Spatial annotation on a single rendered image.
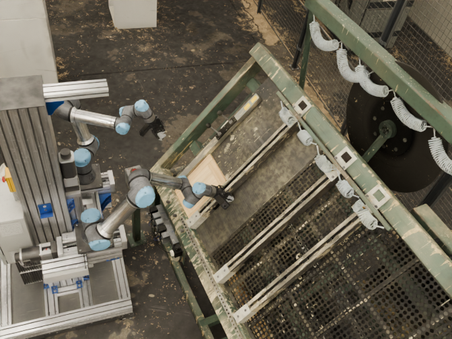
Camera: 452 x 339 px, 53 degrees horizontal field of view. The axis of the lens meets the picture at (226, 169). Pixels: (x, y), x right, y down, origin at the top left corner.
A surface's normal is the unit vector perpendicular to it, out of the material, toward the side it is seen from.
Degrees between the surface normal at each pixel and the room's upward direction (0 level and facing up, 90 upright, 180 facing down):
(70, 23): 0
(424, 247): 51
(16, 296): 0
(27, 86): 0
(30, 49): 90
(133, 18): 90
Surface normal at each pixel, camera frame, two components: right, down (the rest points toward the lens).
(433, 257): -0.61, -0.22
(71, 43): 0.13, -0.66
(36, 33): 0.31, 0.74
